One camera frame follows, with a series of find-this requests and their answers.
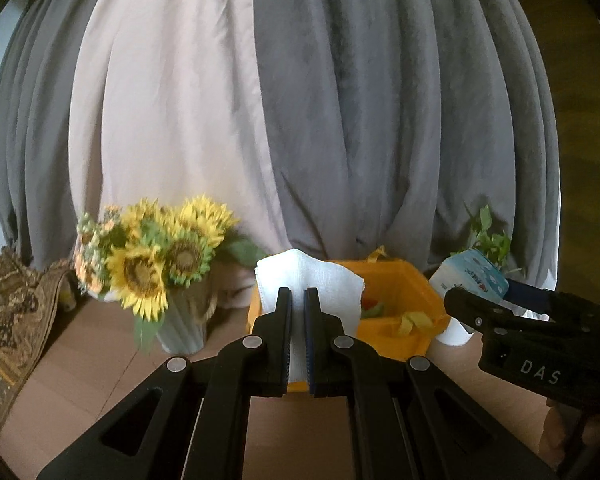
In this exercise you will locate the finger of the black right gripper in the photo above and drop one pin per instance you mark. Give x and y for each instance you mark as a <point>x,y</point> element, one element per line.
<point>476,312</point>

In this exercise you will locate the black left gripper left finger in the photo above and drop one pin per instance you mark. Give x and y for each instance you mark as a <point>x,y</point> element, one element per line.
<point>186,420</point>

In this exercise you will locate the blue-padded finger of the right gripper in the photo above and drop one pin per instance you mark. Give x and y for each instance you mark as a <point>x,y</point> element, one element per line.
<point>536,300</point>

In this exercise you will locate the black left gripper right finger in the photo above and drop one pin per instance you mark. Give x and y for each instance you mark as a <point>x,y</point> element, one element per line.
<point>408,420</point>

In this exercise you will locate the blue white tissue pack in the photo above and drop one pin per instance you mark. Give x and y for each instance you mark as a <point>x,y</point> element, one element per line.
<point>472,271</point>

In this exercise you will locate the white cloth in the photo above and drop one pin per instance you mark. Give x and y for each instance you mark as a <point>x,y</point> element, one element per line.
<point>339,291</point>

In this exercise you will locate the red green fuzzy plush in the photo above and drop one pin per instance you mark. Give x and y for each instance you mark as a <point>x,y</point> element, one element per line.
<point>371,308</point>

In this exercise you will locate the right hand on handle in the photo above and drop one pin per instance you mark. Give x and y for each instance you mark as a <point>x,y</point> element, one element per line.
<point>558,428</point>

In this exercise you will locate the white plant pot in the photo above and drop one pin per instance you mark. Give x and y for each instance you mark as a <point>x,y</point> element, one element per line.
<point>456,334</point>

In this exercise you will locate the green potted plant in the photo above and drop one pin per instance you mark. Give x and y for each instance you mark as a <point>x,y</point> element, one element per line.
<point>495,245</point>

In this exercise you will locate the orange plastic storage box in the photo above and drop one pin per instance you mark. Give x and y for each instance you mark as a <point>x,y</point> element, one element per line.
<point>414,312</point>

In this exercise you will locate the grey ribbed vase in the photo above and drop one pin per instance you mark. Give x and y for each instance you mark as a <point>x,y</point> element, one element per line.
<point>184,328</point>

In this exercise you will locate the sunflower bouquet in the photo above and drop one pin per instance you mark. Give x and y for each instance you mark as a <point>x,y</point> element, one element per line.
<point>135,255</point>

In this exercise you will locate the patterned brown cushion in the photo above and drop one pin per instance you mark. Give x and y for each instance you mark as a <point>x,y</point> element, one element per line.
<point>29,302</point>

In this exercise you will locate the grey curtain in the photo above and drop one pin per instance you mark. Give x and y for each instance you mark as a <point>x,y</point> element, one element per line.
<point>385,120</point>

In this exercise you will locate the white sheer curtain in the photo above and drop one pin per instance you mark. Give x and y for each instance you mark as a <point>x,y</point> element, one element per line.
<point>166,104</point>

